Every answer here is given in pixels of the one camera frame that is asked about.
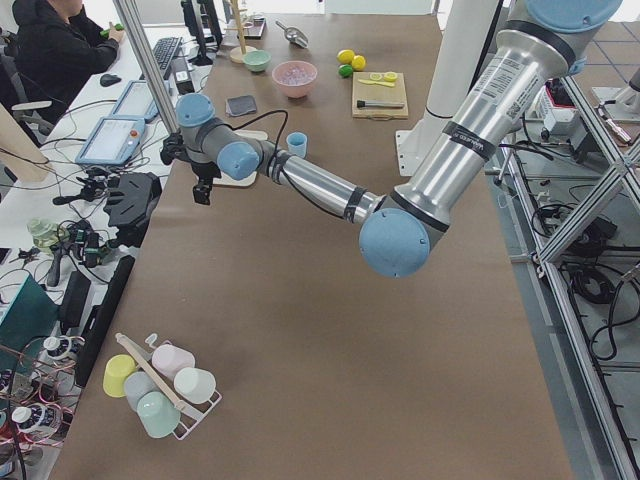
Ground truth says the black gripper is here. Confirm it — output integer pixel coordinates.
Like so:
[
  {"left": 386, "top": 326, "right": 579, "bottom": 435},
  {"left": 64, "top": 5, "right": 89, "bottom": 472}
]
[{"left": 192, "top": 162, "right": 221, "bottom": 205}]

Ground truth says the light blue plastic cup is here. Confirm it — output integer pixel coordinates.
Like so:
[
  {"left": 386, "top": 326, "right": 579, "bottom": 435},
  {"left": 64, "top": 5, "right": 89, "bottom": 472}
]
[{"left": 286, "top": 131, "right": 308, "bottom": 158}]

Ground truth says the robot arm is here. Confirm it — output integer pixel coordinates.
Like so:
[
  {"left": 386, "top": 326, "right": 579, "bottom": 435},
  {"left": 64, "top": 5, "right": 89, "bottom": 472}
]
[{"left": 176, "top": 1, "right": 620, "bottom": 278}]

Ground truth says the wooden cup tree stand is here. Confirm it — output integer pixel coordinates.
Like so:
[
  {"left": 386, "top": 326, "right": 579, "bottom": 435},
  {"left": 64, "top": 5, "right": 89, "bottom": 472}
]
[{"left": 229, "top": 0, "right": 256, "bottom": 64}]

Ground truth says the pink bowl of ice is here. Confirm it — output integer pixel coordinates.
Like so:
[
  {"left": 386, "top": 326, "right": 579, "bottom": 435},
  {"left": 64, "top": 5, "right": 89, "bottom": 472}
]
[{"left": 271, "top": 60, "right": 318, "bottom": 99}]

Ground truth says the metal ice scoop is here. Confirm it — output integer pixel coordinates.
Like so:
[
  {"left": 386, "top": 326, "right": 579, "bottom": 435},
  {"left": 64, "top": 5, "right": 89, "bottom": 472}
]
[{"left": 275, "top": 20, "right": 309, "bottom": 49}]

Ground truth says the pink cup on rack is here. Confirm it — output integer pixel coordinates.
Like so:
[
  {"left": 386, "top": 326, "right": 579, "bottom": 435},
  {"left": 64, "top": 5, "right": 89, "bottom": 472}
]
[{"left": 151, "top": 344, "right": 195, "bottom": 380}]

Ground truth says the white cup on rack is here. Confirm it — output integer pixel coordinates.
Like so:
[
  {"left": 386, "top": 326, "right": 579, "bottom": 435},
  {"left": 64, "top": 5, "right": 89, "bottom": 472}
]
[{"left": 173, "top": 367, "right": 217, "bottom": 404}]

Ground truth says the yellow cup on rack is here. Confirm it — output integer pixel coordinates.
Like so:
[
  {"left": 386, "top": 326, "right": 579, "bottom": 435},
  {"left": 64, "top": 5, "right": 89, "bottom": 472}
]
[{"left": 103, "top": 354, "right": 137, "bottom": 398}]

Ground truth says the grey cup on rack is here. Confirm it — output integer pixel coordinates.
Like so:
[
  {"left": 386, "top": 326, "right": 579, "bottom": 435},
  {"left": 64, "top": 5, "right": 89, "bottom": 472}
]
[{"left": 123, "top": 370, "right": 157, "bottom": 411}]

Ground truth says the white cup rack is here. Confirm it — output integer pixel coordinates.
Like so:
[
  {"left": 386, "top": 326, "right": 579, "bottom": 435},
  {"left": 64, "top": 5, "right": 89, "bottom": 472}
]
[{"left": 115, "top": 333, "right": 222, "bottom": 441}]

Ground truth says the mint cup on rack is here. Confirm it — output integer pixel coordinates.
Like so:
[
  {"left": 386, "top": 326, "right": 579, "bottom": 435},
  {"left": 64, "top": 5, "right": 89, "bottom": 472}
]
[{"left": 136, "top": 391, "right": 180, "bottom": 439}]

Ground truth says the cream rabbit tray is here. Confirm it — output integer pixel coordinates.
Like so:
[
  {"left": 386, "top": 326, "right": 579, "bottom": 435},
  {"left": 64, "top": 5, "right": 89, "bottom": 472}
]
[{"left": 213, "top": 130, "right": 268, "bottom": 187}]

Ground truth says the grey folded cloth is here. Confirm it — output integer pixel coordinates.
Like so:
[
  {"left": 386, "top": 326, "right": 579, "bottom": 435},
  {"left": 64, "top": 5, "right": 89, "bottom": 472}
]
[{"left": 225, "top": 95, "right": 257, "bottom": 117}]

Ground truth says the blue teach pendant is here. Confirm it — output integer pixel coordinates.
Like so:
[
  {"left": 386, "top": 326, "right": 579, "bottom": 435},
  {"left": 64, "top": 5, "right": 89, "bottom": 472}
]
[
  {"left": 111, "top": 80, "right": 159, "bottom": 123},
  {"left": 75, "top": 115, "right": 146, "bottom": 166}
]

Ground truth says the mint green bowl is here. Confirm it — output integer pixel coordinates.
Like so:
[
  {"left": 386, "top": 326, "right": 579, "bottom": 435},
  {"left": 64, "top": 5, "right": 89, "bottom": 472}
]
[{"left": 243, "top": 50, "right": 271, "bottom": 73}]

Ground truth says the green lime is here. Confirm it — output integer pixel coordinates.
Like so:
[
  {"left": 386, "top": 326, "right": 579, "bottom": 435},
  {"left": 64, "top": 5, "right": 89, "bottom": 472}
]
[{"left": 338, "top": 65, "right": 353, "bottom": 78}]

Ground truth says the yellow lemon near lime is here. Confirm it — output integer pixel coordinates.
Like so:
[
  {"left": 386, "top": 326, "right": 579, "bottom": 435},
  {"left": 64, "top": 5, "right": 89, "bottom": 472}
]
[{"left": 336, "top": 49, "right": 355, "bottom": 65}]

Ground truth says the wooden cutting board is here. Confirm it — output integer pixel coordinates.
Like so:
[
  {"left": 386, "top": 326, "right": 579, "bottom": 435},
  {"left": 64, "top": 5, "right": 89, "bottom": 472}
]
[{"left": 352, "top": 72, "right": 409, "bottom": 119}]

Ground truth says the yellow lemon front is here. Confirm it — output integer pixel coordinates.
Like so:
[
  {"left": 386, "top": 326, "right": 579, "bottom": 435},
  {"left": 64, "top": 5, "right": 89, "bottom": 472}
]
[{"left": 350, "top": 55, "right": 367, "bottom": 71}]

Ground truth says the seated person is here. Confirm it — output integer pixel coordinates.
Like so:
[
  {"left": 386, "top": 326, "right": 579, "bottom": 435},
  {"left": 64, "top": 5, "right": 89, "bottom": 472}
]
[{"left": 12, "top": 0, "right": 125, "bottom": 124}]

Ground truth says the yellow plastic knife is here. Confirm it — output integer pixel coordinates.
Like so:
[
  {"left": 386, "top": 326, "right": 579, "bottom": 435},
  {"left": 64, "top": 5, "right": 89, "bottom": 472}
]
[{"left": 356, "top": 78, "right": 396, "bottom": 88}]

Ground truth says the lemon half slice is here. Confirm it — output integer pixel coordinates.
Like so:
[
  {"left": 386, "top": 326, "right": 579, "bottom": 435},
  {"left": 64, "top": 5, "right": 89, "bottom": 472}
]
[{"left": 383, "top": 71, "right": 398, "bottom": 82}]

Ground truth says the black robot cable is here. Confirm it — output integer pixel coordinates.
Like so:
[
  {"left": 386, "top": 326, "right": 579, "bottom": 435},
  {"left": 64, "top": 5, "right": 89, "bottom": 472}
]
[{"left": 229, "top": 109, "right": 361, "bottom": 219}]

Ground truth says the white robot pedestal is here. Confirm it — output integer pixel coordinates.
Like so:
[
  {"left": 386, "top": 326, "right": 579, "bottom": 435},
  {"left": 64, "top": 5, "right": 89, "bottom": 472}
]
[{"left": 396, "top": 0, "right": 508, "bottom": 177}]

